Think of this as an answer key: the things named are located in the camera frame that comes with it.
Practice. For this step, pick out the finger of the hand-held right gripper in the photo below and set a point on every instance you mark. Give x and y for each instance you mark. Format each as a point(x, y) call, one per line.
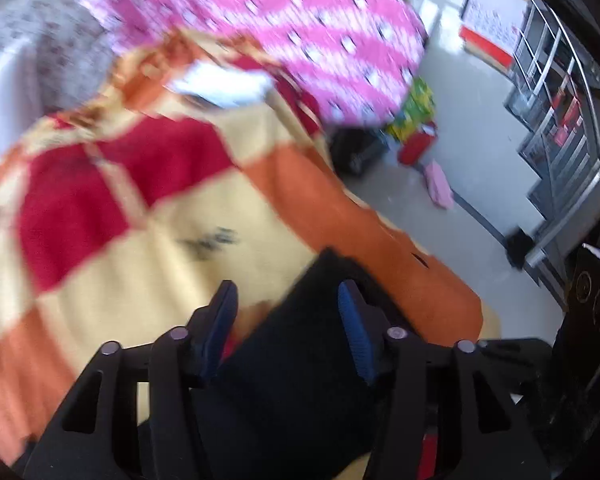
point(520, 360)

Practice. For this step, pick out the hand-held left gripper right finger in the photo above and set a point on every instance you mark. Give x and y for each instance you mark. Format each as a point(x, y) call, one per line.
point(355, 332)

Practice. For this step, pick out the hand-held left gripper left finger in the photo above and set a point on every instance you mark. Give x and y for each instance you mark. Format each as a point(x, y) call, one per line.
point(219, 331)

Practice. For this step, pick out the black pants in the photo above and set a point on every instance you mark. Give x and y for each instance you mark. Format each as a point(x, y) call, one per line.
point(290, 385)

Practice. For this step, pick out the small black object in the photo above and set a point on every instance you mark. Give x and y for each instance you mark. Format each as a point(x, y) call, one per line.
point(519, 249)

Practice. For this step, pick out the red yellow orange checkered blanket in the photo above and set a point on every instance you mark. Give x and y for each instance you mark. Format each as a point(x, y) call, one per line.
point(130, 200)

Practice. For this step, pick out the red bag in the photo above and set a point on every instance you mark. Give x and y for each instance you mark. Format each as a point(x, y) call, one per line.
point(416, 145)

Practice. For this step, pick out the metal stair railing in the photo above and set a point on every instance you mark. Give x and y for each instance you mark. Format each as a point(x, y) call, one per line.
point(555, 110)

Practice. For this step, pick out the white cloth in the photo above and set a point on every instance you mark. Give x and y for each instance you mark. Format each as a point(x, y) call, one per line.
point(220, 85)

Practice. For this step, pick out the pink printed quilt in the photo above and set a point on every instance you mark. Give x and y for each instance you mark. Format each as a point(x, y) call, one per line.
point(305, 30)

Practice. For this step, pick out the red and white poster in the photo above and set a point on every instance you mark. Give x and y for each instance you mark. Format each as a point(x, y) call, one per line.
point(495, 15)

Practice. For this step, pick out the grey floral cloth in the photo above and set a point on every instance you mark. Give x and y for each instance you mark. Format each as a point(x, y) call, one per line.
point(55, 45)

